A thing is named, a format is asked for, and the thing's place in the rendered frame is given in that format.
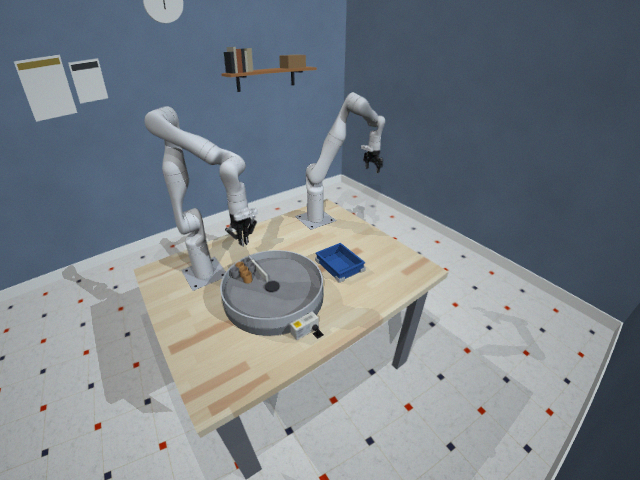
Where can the blue open-top crate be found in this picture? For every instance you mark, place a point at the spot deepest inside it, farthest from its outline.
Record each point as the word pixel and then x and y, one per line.
pixel 339 261

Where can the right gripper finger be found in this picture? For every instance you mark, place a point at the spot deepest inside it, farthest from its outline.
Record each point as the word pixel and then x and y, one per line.
pixel 239 237
pixel 248 230

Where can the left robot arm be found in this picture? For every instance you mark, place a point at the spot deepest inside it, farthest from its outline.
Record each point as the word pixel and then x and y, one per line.
pixel 316 172

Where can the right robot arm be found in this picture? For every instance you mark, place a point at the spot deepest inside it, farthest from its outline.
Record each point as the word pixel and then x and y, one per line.
pixel 161 123

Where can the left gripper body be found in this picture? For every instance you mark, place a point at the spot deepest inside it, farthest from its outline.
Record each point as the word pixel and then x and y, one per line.
pixel 374 154

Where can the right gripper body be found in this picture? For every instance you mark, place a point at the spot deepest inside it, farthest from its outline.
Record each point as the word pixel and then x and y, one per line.
pixel 235 224

